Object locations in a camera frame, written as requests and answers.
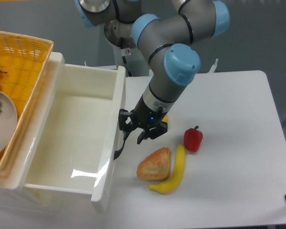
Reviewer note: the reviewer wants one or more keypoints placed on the white drawer cabinet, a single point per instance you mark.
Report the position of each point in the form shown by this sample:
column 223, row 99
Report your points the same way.
column 21, row 152

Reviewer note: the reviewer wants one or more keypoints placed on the yellow bell pepper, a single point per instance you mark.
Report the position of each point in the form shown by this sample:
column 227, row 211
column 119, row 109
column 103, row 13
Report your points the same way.
column 165, row 119

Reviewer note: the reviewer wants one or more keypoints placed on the grey plate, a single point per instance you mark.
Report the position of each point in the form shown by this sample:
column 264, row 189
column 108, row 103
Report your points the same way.
column 8, row 120

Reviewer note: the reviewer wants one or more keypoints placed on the yellow banana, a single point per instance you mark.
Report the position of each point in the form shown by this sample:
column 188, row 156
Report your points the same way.
column 176, row 176

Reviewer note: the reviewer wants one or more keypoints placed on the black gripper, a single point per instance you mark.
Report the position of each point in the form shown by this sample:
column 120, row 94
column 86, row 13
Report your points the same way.
column 146, row 118

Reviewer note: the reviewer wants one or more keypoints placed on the yellow woven basket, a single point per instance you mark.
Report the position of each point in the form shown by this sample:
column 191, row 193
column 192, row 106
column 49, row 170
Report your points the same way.
column 22, row 60

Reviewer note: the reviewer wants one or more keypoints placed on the triangular bread pastry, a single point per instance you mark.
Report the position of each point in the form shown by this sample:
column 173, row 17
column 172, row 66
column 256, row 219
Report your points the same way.
column 156, row 166

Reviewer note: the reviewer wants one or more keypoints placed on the black top drawer handle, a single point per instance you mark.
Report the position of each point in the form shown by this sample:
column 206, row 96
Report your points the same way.
column 117, row 153

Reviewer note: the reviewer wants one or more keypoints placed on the red bell pepper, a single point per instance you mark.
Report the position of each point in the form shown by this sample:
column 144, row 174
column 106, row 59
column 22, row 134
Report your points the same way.
column 192, row 139

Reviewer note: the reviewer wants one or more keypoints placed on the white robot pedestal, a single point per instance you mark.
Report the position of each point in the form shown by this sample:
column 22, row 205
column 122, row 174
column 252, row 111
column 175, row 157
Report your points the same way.
column 125, row 51

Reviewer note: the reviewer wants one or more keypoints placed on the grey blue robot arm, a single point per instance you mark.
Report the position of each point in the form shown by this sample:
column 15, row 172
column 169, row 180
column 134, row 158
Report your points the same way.
column 166, row 46

